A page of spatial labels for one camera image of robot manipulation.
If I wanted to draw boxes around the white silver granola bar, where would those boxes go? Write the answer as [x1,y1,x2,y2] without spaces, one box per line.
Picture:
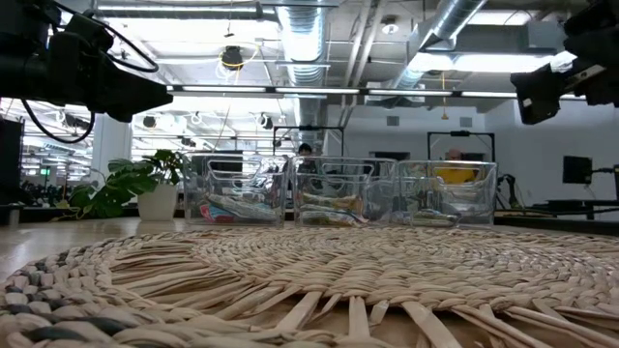
[298,210,369,228]

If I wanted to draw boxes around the yellow hanging cord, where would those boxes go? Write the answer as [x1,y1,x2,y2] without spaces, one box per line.
[438,71,450,122]

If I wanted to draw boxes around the black desk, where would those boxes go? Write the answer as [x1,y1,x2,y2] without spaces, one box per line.
[515,196,619,222]

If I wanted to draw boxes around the black station frame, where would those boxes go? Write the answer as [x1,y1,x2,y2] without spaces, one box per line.
[272,124,346,159]
[426,129,497,163]

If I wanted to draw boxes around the green plant in white pot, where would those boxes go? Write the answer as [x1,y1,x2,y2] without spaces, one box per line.
[50,148,188,223]

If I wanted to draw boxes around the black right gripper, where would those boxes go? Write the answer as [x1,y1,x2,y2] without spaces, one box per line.
[510,0,619,126]

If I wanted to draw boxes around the black overhead camera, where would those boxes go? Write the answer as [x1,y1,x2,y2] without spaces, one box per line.
[221,44,246,73]

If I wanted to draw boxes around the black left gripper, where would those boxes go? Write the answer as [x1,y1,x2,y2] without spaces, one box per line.
[45,12,174,124]

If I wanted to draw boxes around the blue red white granola bar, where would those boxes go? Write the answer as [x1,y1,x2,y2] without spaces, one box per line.
[199,191,282,225]

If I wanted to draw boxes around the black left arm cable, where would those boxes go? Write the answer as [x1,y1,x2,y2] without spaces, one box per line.
[18,0,161,145]

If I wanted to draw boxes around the long ceiling light strip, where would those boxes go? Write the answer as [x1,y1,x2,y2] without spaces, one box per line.
[166,82,518,99]

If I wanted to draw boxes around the round woven straw placemat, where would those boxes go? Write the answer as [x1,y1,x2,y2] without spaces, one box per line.
[0,225,619,348]

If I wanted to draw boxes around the clear plastic bin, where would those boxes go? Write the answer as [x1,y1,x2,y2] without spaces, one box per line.
[395,159,499,228]
[288,155,398,228]
[182,153,292,227]

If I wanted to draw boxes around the person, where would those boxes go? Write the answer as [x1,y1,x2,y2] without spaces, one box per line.
[295,141,315,170]
[433,147,486,186]

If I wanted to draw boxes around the black room partition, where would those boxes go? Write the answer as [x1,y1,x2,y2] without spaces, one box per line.
[0,117,25,207]

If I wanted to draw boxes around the white pillar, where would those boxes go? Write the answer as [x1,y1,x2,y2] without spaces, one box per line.
[90,113,133,194]

